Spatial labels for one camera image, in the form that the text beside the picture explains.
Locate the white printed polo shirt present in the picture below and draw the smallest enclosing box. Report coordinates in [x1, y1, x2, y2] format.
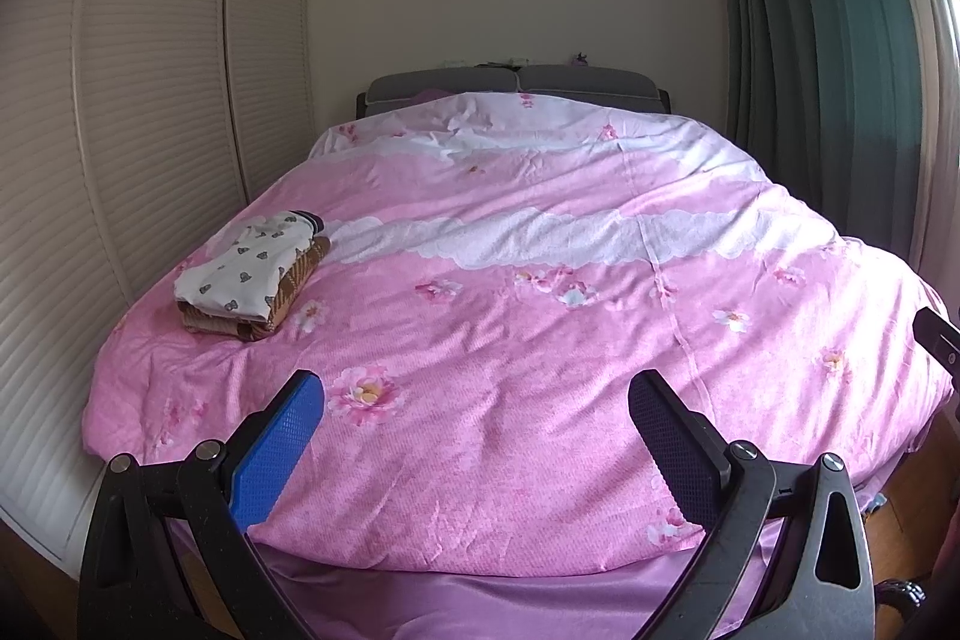
[174, 209, 325, 322]

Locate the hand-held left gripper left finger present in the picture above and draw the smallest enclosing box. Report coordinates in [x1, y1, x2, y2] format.
[79, 370, 326, 640]

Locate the brown folded cloth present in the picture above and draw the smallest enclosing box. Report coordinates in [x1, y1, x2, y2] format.
[178, 235, 332, 342]

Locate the teal curtain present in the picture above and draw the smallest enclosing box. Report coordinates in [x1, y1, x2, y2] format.
[709, 0, 946, 270]

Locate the window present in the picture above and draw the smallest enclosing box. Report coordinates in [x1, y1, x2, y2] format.
[919, 0, 960, 326]

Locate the dark beaded bracelet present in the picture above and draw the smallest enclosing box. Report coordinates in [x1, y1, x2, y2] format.
[874, 576, 932, 612]

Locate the purple satin bed sheet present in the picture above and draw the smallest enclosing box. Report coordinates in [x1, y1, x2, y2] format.
[172, 482, 886, 640]

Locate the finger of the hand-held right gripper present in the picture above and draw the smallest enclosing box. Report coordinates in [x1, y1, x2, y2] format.
[911, 306, 960, 378]

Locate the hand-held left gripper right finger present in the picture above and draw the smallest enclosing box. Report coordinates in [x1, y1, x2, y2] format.
[628, 370, 875, 640]

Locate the pink floral duvet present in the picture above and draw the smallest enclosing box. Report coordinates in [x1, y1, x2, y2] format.
[81, 91, 957, 573]

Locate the grey padded headboard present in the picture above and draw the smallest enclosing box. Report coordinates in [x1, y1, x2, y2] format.
[355, 64, 671, 120]

